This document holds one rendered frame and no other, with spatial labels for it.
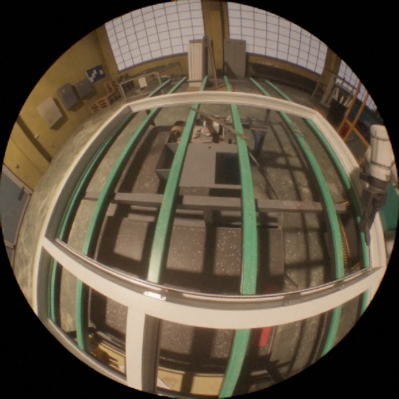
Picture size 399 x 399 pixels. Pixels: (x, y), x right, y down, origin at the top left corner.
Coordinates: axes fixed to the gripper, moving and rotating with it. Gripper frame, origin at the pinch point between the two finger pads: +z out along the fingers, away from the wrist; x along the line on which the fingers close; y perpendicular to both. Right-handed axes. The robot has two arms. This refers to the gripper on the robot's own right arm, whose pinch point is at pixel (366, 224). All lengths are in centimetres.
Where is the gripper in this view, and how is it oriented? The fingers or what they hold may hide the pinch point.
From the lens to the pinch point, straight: 63.7
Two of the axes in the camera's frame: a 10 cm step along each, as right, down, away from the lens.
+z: 1.6, 9.1, 3.8
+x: 9.5, -0.3, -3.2
